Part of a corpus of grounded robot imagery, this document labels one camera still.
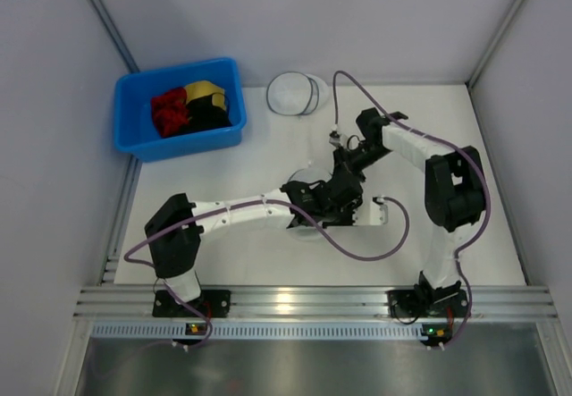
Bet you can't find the white mesh laundry bag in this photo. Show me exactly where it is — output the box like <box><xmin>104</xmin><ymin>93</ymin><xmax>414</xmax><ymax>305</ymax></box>
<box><xmin>287</xmin><ymin>164</ymin><xmax>332</xmax><ymax>242</ymax></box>
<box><xmin>265</xmin><ymin>71</ymin><xmax>331</xmax><ymax>117</ymax></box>

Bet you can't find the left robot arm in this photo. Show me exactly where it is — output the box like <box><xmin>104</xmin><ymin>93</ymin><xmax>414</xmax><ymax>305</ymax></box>
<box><xmin>144</xmin><ymin>176</ymin><xmax>363</xmax><ymax>303</ymax></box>

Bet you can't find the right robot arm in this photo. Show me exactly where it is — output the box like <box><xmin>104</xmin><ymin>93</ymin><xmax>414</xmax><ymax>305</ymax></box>
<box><xmin>330</xmin><ymin>108</ymin><xmax>491</xmax><ymax>302</ymax></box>

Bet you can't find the yellow bra in bin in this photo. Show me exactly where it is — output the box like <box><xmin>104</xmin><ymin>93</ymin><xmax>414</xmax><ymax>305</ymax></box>
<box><xmin>183</xmin><ymin>80</ymin><xmax>226</xmax><ymax>109</ymax></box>

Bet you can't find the black garment in bin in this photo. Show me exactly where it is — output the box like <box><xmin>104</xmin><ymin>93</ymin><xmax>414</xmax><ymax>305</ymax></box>
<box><xmin>183</xmin><ymin>93</ymin><xmax>231</xmax><ymax>134</ymax></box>

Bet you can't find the red garment in bin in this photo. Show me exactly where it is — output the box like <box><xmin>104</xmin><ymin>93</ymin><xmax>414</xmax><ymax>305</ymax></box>
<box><xmin>151</xmin><ymin>87</ymin><xmax>190</xmax><ymax>138</ymax></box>

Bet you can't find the blue plastic bin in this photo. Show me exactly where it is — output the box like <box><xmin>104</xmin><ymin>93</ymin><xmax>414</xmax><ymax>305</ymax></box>
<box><xmin>114</xmin><ymin>57</ymin><xmax>247</xmax><ymax>163</ymax></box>

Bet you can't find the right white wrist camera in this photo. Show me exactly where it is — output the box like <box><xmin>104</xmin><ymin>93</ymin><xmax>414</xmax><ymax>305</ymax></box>
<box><xmin>329</xmin><ymin>131</ymin><xmax>348</xmax><ymax>148</ymax></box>

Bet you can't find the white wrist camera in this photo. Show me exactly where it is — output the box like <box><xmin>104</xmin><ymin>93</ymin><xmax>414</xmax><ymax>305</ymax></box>
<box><xmin>329</xmin><ymin>131</ymin><xmax>348</xmax><ymax>148</ymax></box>
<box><xmin>353</xmin><ymin>196</ymin><xmax>389</xmax><ymax>226</ymax></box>

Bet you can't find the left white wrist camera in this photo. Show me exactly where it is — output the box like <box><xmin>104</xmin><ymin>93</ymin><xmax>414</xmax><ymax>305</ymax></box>
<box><xmin>353</xmin><ymin>196</ymin><xmax>389</xmax><ymax>226</ymax></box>

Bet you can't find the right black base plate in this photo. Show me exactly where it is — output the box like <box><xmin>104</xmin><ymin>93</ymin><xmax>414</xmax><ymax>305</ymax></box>
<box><xmin>388</xmin><ymin>288</ymin><xmax>468</xmax><ymax>320</ymax></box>

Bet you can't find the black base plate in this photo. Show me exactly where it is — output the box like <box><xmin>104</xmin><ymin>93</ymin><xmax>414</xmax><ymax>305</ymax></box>
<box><xmin>152</xmin><ymin>290</ymin><xmax>231</xmax><ymax>318</ymax></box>
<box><xmin>388</xmin><ymin>288</ymin><xmax>468</xmax><ymax>320</ymax></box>

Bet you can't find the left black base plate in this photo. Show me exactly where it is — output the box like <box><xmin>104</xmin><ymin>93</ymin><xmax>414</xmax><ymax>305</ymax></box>
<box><xmin>152</xmin><ymin>290</ymin><xmax>231</xmax><ymax>318</ymax></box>

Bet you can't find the perforated cable duct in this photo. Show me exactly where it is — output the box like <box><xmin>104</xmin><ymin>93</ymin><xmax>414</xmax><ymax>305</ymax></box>
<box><xmin>91</xmin><ymin>322</ymin><xmax>428</xmax><ymax>341</ymax></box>

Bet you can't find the aluminium mounting rail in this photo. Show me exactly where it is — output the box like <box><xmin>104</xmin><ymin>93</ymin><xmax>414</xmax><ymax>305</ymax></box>
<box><xmin>73</xmin><ymin>285</ymin><xmax>558</xmax><ymax>323</ymax></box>

